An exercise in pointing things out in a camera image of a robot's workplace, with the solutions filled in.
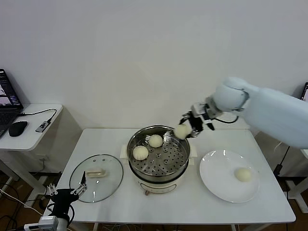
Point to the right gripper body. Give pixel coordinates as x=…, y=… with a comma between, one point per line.
x=198, y=120

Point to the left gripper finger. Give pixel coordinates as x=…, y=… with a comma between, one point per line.
x=80, y=188
x=51, y=189

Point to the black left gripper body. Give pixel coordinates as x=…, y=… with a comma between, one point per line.
x=63, y=198

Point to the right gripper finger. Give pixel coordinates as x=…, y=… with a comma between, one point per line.
x=194, y=133
x=185, y=116

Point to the white steamed baozi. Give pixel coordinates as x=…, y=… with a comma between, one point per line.
x=243, y=174
x=140, y=153
x=182, y=131
x=155, y=141

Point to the black computer mouse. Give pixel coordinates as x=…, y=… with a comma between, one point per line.
x=17, y=128

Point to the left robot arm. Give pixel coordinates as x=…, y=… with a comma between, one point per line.
x=62, y=225

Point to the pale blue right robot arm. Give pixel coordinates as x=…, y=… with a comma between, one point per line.
x=276, y=108

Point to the stainless steel steamer basket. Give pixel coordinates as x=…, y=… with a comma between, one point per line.
x=168, y=163

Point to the white table leg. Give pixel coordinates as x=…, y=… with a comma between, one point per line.
x=234, y=227
x=95, y=227

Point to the white round plate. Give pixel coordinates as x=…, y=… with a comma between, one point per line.
x=216, y=178

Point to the cream electric cooker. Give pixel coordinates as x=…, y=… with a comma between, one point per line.
x=156, y=186

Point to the black open laptop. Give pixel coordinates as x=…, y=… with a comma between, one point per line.
x=306, y=91
x=7, y=96

